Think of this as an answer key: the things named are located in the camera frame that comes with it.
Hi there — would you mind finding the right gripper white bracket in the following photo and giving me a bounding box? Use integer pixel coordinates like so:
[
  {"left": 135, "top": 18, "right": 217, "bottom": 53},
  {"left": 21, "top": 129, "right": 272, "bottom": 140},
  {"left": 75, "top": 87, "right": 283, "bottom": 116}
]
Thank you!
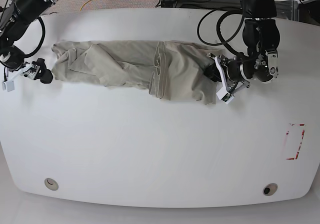
[{"left": 2, "top": 58, "right": 53, "bottom": 84}]

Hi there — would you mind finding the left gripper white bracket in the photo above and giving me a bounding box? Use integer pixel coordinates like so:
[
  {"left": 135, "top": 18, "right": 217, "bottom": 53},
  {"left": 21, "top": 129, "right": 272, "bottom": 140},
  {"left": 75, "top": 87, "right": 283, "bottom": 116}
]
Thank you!
[{"left": 203, "top": 53, "right": 250, "bottom": 101}]

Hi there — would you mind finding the beige T-shirt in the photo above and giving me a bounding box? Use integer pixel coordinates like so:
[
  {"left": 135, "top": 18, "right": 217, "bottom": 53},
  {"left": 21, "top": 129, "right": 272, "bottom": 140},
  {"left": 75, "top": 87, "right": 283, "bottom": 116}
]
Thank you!
[{"left": 52, "top": 40, "right": 223, "bottom": 105}]

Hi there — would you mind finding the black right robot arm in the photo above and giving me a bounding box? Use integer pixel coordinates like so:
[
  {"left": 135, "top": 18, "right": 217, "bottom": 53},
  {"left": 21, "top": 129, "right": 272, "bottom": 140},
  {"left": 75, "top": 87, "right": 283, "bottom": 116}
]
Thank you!
[{"left": 0, "top": 0, "right": 58, "bottom": 92}]

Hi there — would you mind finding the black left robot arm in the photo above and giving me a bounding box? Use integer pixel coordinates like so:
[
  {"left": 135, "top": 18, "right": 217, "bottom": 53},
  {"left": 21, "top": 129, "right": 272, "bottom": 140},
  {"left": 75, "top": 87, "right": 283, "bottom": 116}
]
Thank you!
[{"left": 204, "top": 0, "right": 280, "bottom": 104}]

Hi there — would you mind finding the red tape rectangle marking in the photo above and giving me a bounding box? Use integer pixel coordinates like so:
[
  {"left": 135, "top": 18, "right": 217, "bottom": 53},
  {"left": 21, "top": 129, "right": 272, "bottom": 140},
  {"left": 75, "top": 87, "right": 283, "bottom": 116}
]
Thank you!
[{"left": 282, "top": 123, "right": 306, "bottom": 160}]

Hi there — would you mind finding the left table grommet hole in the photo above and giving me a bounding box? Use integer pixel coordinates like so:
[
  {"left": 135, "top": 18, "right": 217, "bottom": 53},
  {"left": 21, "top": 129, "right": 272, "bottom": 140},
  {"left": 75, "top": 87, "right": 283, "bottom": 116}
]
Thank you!
[{"left": 44, "top": 178, "right": 59, "bottom": 191}]

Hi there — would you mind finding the table grommet hole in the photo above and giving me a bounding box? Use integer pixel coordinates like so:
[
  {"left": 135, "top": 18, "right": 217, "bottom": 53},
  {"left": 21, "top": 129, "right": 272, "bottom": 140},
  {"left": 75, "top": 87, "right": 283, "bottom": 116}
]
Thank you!
[
  {"left": 262, "top": 183, "right": 278, "bottom": 196},
  {"left": 44, "top": 178, "right": 59, "bottom": 191}
]

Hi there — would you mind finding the right table grommet hole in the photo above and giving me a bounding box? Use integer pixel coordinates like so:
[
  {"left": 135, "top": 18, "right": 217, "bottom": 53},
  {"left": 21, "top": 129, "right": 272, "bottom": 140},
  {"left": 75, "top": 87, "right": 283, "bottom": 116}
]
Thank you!
[{"left": 262, "top": 183, "right": 278, "bottom": 196}]

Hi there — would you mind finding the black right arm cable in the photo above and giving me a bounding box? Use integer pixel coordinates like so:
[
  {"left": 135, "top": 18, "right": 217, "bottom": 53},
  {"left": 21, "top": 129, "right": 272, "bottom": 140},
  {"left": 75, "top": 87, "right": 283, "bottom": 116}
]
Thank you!
[{"left": 19, "top": 15, "right": 46, "bottom": 59}]

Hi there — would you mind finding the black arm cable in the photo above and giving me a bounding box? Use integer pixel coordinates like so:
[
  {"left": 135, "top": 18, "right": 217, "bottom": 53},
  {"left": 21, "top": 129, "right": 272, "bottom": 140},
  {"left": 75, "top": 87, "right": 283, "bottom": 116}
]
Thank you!
[
  {"left": 19, "top": 15, "right": 46, "bottom": 59},
  {"left": 196, "top": 8, "right": 248, "bottom": 46}
]

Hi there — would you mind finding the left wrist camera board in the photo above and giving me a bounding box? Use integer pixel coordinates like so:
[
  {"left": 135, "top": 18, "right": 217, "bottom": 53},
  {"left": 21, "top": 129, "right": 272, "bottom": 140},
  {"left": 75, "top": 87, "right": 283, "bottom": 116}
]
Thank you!
[{"left": 222, "top": 95, "right": 234, "bottom": 104}]

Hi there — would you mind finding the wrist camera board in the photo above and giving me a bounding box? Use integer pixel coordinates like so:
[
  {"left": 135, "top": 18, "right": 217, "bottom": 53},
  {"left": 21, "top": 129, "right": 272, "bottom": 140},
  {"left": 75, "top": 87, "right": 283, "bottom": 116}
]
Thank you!
[
  {"left": 222, "top": 95, "right": 234, "bottom": 104},
  {"left": 1, "top": 81, "right": 15, "bottom": 92}
]

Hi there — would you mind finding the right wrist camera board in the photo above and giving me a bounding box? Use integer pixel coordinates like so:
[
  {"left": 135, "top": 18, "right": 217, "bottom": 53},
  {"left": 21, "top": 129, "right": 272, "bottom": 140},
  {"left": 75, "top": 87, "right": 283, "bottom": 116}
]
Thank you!
[{"left": 1, "top": 81, "right": 15, "bottom": 92}]

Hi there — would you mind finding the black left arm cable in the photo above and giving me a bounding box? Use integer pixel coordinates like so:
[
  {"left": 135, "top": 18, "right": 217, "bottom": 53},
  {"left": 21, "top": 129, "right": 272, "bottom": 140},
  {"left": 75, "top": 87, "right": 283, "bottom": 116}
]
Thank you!
[{"left": 196, "top": 8, "right": 248, "bottom": 46}]

